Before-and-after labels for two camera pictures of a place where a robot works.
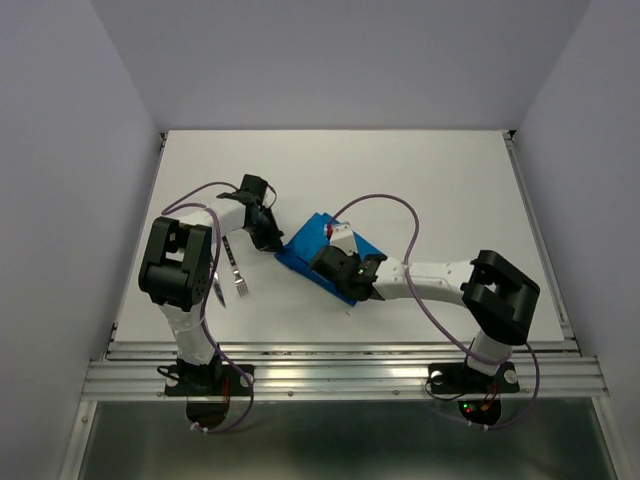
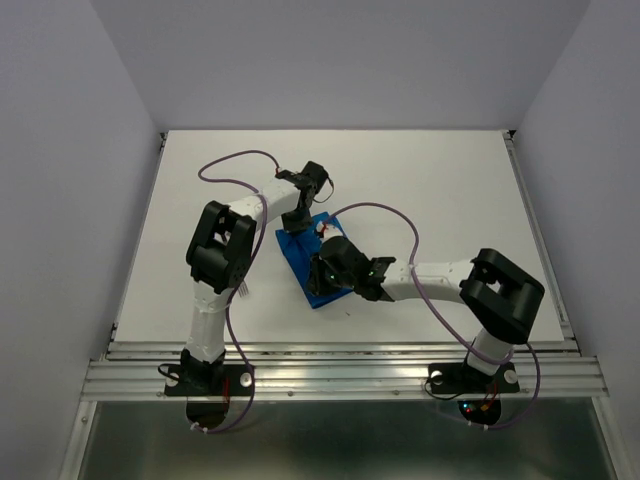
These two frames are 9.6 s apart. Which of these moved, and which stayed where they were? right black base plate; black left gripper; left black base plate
Moved: black left gripper
Stayed: left black base plate; right black base plate
